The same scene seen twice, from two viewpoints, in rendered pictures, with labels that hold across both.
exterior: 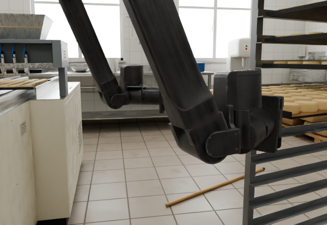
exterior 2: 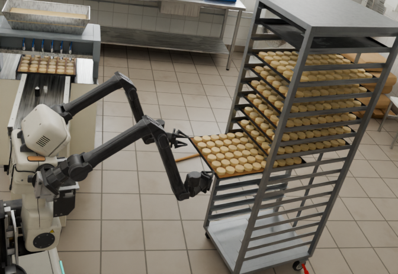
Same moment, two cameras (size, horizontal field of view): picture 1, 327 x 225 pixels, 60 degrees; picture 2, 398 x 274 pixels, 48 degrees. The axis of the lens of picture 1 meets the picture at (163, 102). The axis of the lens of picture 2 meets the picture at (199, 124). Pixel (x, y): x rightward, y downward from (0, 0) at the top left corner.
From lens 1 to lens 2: 1.88 m
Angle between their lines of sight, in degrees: 22
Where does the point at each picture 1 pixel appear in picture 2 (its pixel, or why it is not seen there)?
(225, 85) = (188, 180)
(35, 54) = (77, 45)
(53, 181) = (83, 140)
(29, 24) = (76, 24)
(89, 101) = (92, 10)
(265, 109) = (205, 180)
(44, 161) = (77, 126)
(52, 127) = not seen: hidden behind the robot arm
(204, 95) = (180, 185)
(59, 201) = not seen: hidden behind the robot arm
